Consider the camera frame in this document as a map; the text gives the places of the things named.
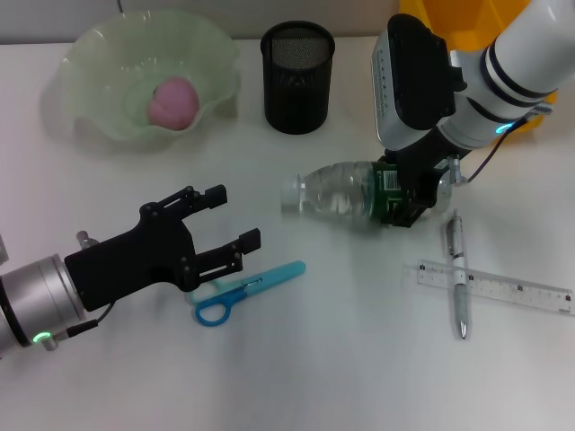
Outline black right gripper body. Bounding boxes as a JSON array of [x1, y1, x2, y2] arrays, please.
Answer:
[[394, 127, 462, 212]]

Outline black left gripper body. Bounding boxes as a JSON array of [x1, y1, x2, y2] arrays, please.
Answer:
[[64, 200, 202, 314]]

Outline clear water bottle green label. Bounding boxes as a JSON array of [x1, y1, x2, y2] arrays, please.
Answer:
[[280, 159, 455, 233]]

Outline pink peach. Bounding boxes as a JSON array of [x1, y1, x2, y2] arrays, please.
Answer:
[[146, 75, 200, 132]]

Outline blue teal scissors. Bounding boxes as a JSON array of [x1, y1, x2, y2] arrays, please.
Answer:
[[187, 259, 307, 328]]

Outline silver pen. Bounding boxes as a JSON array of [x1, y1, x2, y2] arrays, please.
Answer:
[[444, 208, 473, 341]]

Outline black mesh pen cup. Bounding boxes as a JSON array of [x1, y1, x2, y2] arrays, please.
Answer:
[[259, 20, 337, 135]]

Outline clear plastic ruler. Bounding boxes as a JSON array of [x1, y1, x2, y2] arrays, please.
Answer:
[[415, 258, 575, 318]]

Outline pale green glass fruit plate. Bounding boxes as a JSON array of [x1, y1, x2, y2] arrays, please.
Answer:
[[57, 11, 242, 153]]

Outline yellow plastic bin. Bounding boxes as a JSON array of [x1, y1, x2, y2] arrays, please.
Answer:
[[399, 0, 559, 135]]

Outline right gripper cable with plug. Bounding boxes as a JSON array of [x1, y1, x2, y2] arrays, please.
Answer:
[[447, 101, 554, 188]]

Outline gripper cable with plug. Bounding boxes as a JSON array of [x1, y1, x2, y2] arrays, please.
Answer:
[[447, 101, 554, 188], [35, 303, 114, 353]]

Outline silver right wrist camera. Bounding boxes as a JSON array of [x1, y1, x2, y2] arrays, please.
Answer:
[[369, 13, 464, 150]]

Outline left gripper cable with plug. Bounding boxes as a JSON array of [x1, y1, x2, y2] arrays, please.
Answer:
[[35, 303, 114, 353]]

